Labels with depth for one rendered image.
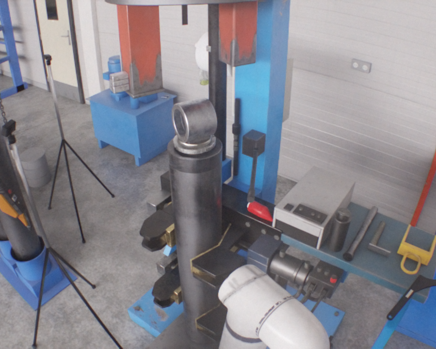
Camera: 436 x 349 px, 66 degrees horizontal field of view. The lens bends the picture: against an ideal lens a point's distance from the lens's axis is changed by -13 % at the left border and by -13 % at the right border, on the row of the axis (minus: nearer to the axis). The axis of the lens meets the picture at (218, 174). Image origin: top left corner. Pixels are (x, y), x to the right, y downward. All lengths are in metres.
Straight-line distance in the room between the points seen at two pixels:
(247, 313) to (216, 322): 1.20
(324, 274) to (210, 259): 0.49
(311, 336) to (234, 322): 0.19
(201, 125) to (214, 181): 0.25
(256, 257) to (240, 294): 0.86
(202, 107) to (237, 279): 0.74
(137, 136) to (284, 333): 3.33
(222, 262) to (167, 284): 0.62
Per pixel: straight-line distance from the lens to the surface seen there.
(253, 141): 1.71
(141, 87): 1.25
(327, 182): 1.84
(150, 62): 1.24
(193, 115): 1.37
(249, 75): 1.71
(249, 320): 0.83
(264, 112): 1.73
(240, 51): 1.40
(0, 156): 2.38
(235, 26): 1.36
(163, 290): 2.17
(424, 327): 2.76
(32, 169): 4.08
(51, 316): 2.90
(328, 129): 3.48
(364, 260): 1.68
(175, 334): 2.44
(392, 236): 1.84
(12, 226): 2.64
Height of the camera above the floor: 2.22
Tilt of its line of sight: 34 degrees down
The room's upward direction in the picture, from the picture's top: straight up
